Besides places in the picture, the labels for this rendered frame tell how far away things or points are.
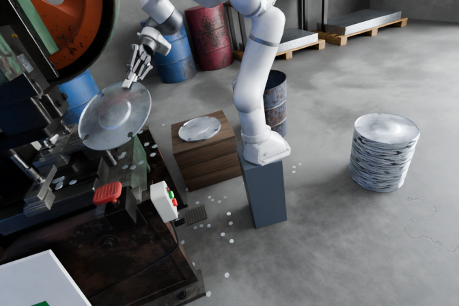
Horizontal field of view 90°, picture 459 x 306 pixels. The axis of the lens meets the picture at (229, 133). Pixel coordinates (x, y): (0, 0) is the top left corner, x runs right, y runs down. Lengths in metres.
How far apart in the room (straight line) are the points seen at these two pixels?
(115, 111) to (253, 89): 0.50
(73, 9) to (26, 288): 1.02
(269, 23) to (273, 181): 0.69
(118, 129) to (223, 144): 0.75
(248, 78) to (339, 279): 0.95
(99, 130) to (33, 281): 0.50
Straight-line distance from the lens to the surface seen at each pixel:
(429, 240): 1.49
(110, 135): 0.89
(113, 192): 0.70
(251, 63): 0.85
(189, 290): 1.29
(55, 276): 1.02
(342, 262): 1.32
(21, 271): 1.04
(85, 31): 1.22
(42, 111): 0.92
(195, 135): 1.53
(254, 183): 1.12
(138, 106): 0.89
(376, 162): 1.45
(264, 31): 0.82
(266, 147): 1.03
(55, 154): 0.99
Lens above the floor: 1.16
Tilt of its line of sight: 34 degrees down
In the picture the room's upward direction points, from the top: 13 degrees counter-clockwise
